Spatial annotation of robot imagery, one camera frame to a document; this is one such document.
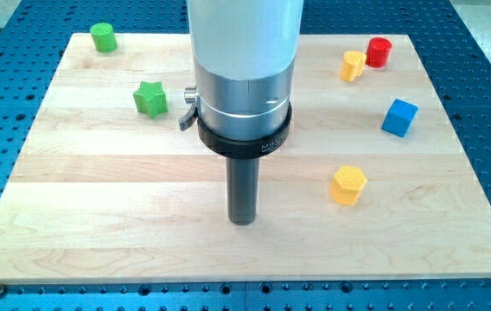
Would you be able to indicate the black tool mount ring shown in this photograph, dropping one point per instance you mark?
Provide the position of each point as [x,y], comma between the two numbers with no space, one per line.
[234,149]

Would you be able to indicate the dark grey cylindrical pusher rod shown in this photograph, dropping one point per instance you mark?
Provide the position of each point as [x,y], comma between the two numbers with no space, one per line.
[242,189]

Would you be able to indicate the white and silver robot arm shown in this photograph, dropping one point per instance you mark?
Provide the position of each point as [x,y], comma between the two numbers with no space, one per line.
[244,53]

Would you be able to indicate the yellow hexagon block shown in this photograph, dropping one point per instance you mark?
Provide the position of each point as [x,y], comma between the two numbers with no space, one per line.
[347,185]

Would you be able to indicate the light wooden board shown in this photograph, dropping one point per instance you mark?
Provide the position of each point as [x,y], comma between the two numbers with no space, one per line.
[370,183]

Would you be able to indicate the green star block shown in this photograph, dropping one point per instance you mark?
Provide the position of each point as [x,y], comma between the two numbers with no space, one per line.
[150,99]

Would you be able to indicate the green cylinder block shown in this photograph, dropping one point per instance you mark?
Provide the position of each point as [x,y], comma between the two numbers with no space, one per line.
[103,37]

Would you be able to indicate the blue cube block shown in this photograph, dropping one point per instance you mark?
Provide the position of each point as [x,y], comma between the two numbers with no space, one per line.
[399,117]

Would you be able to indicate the red cylinder block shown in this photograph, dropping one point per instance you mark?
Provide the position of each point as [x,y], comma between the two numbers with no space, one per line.
[378,51]

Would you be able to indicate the blue perforated metal table plate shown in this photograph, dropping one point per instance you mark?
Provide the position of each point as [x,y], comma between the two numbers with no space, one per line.
[34,39]

